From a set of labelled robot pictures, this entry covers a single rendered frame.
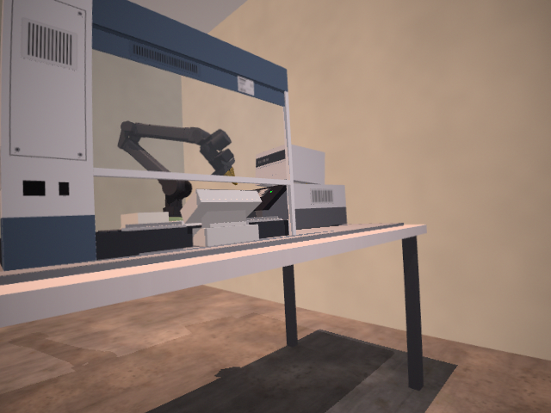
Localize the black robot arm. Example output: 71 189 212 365
157 179 192 217

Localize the white thermal cycler with black keypad panel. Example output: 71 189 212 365
246 145 347 229

